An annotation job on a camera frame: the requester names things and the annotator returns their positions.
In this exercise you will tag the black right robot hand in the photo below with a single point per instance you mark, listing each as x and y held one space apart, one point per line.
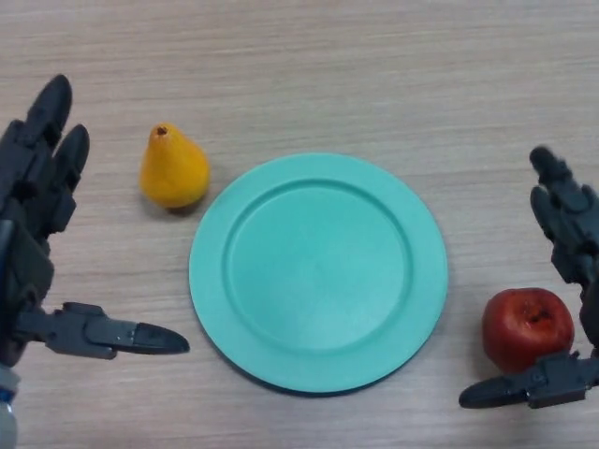
573 234

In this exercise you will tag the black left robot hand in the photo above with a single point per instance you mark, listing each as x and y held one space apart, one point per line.
28 210

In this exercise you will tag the red apple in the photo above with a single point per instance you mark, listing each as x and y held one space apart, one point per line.
519 332

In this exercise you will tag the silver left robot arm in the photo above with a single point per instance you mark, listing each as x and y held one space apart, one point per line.
7 411

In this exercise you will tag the green round plate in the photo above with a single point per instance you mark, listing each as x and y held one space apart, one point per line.
318 276

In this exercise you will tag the yellow pear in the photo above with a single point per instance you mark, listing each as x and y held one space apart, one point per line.
174 173

